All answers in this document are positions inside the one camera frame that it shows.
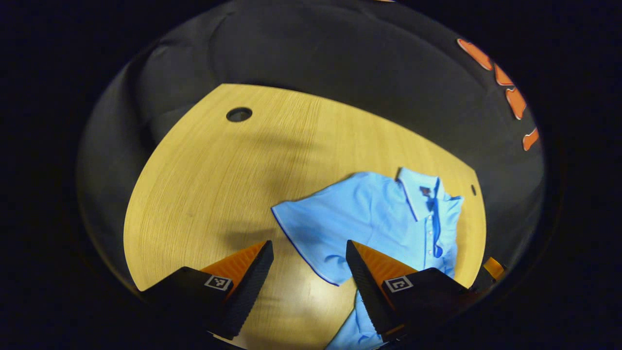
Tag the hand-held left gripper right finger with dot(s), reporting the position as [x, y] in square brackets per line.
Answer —
[371, 296]

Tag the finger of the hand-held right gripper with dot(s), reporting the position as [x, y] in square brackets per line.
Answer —
[494, 268]

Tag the light blue T-shirt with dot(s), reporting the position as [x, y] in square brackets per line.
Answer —
[369, 214]

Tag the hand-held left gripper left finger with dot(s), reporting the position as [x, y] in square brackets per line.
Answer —
[243, 301]

